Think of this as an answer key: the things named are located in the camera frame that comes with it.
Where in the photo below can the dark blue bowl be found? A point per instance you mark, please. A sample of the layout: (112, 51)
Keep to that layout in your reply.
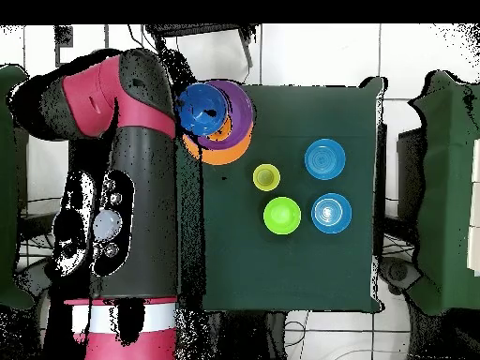
(197, 108)

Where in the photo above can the green cloth side table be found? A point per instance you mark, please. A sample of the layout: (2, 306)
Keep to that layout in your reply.
(7, 187)
(446, 187)

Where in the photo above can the purple bowl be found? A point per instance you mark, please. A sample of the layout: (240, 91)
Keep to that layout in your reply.
(240, 112)

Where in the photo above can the dark green tablecloth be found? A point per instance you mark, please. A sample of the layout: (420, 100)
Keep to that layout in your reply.
(300, 112)

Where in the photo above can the light blue bowl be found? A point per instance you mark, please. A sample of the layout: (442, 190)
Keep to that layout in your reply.
(324, 159)
(331, 213)

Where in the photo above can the black metal stand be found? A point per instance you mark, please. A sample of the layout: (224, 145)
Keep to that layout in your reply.
(410, 168)

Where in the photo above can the black stool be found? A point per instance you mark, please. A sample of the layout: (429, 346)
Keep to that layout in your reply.
(210, 29)

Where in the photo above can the white boxes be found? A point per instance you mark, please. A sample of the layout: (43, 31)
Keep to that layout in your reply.
(475, 210)

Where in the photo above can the black square floor frame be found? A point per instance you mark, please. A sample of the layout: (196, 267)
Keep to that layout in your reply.
(62, 37)

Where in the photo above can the large orange bowl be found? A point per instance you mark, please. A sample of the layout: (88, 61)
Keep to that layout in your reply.
(225, 155)

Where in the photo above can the small green bowl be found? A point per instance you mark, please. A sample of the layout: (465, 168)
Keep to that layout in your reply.
(282, 215)

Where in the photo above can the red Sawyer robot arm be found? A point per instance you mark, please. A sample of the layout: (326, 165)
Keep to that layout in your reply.
(142, 206)

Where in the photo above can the yellow cup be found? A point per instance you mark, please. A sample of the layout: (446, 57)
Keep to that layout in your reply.
(266, 177)

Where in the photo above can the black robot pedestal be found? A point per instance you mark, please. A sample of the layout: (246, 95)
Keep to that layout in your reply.
(243, 337)

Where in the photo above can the orange cup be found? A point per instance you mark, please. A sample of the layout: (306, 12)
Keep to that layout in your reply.
(224, 133)

